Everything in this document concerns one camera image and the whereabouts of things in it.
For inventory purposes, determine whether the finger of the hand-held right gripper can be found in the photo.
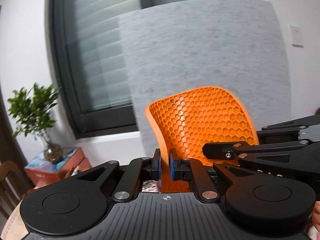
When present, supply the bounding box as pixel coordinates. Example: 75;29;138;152
202;141;299;159
261;115;320;132

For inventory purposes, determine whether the person's right forearm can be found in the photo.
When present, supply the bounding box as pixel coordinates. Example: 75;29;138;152
310;201;320;233

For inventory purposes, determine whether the white wall switch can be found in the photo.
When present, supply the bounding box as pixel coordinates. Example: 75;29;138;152
289;25;304;48

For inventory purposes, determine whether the brown wooden chair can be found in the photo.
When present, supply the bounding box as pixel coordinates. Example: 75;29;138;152
0;160;34;221

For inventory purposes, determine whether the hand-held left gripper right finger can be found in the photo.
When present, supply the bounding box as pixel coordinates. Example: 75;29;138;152
169;149;253;202

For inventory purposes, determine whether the potted green plant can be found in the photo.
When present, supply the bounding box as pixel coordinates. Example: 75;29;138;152
7;82;63;164

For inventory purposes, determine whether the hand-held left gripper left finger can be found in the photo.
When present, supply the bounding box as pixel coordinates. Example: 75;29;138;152
76;149;162;202

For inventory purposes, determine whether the dark framed window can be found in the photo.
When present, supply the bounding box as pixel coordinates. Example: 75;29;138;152
45;0;261;139

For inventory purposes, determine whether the grey felt board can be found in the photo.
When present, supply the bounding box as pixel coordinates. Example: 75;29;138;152
118;0;293;153

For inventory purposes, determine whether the reddish brown gift box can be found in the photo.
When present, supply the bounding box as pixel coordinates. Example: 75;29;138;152
24;147;92;188

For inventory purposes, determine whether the orange honeycomb silicone mat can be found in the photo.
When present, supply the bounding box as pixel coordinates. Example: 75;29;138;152
144;85;259;193

